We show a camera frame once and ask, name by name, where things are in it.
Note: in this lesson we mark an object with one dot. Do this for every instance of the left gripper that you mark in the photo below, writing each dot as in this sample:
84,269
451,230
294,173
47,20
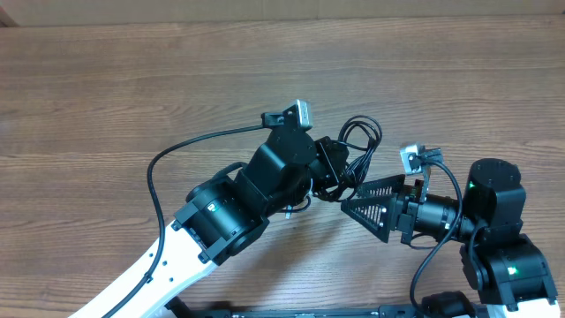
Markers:
329,170

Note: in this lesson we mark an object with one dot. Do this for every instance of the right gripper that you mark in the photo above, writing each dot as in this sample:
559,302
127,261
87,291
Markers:
397,212

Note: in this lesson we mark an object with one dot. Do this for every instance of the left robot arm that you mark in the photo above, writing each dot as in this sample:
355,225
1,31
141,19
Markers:
221,218

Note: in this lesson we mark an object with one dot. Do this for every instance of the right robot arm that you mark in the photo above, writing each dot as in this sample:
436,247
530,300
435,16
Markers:
509,273

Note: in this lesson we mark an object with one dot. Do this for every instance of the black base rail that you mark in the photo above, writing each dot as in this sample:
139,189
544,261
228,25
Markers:
177,308

